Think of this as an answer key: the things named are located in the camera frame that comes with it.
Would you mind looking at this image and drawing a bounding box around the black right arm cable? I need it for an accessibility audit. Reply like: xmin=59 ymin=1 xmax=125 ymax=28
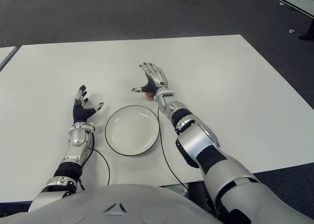
xmin=157 ymin=105 xmax=191 ymax=192

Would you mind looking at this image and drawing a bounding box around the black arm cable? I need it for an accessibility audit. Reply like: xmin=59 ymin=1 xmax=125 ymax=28
xmin=157 ymin=105 xmax=191 ymax=192
xmin=78 ymin=133 xmax=110 ymax=190

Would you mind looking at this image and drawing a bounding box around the white side table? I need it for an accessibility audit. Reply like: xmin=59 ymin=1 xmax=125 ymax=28
xmin=0 ymin=46 xmax=17 ymax=70

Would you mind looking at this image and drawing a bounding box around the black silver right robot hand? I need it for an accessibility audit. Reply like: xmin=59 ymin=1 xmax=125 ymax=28
xmin=131 ymin=62 xmax=170 ymax=94

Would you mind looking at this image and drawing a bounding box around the white plate with black rim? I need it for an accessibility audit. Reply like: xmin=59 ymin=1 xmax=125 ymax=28
xmin=105 ymin=105 xmax=160 ymax=157

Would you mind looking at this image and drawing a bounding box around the dark shoe and trouser leg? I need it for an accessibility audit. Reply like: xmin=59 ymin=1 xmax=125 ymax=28
xmin=298 ymin=18 xmax=314 ymax=41

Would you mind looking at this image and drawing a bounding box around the grey robot torso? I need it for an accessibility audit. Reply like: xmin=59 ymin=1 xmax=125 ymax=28
xmin=0 ymin=183 xmax=221 ymax=224

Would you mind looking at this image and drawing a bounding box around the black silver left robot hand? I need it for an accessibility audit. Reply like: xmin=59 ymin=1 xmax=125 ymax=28
xmin=73 ymin=85 xmax=105 ymax=124

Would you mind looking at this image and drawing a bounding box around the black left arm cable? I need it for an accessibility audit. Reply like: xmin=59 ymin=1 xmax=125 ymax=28
xmin=78 ymin=133 xmax=110 ymax=190

